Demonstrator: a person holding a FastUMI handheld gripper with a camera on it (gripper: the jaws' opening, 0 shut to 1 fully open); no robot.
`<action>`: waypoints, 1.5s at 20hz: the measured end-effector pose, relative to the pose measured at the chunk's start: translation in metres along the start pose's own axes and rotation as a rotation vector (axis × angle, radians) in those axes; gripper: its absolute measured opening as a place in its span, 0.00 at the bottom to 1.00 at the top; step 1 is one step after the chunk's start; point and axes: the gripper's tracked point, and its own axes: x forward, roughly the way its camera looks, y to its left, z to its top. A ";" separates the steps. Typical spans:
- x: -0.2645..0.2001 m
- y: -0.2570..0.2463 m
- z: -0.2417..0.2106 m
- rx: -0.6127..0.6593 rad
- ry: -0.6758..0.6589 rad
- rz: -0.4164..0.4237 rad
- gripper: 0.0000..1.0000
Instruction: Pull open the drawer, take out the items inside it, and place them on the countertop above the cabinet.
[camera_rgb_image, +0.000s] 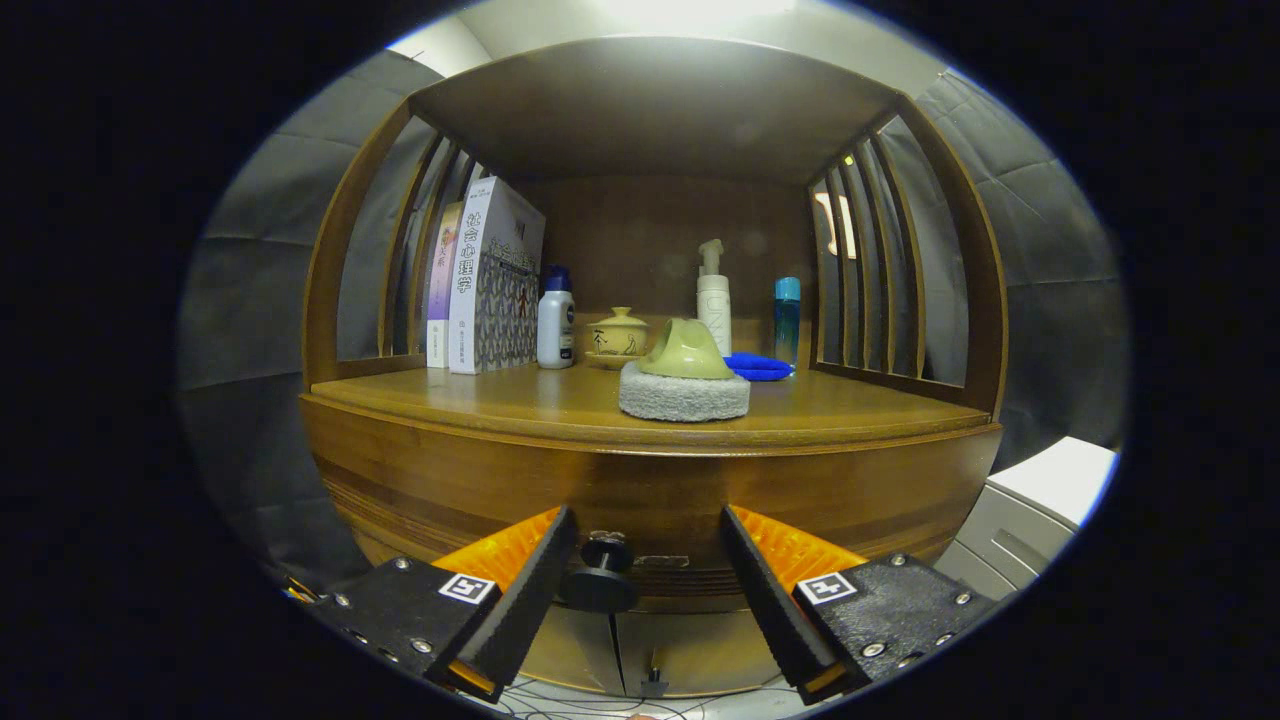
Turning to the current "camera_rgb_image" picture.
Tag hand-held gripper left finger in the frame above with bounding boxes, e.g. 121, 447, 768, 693
305, 505, 579, 704

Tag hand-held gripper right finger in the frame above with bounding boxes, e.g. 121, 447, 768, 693
720, 504, 996, 706

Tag black round drawer knob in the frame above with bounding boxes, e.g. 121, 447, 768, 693
560, 533, 641, 614

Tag wooden drawer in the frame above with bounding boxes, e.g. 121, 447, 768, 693
300, 395, 1004, 614

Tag green scrub brush grey pad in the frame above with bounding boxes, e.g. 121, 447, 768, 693
618, 317, 752, 423

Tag wooden cabinet door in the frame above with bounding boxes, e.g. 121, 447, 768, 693
612, 605, 791, 699
520, 605, 626, 696

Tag wooden countertop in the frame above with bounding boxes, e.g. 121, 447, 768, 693
310, 360, 991, 451

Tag white grey drawer unit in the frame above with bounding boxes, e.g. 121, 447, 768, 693
935, 436, 1119, 601

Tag wooden cabinet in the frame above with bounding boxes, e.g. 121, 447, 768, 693
300, 37, 1009, 699

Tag blue folded cloth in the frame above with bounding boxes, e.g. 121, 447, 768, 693
722, 351, 796, 383

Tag white bottle blue cap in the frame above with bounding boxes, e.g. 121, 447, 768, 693
536, 264, 576, 370

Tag yellow lidded teacup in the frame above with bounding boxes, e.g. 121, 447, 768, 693
586, 306, 651, 371

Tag clear blue bottle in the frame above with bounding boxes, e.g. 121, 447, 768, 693
773, 277, 802, 366

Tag white patterned book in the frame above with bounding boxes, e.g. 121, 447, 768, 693
447, 176, 547, 376

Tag white pump bottle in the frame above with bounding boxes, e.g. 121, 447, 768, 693
696, 239, 733, 358

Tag purple book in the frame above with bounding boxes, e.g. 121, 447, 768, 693
426, 200, 467, 369

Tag black backdrop cloth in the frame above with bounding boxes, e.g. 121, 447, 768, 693
178, 50, 1131, 591

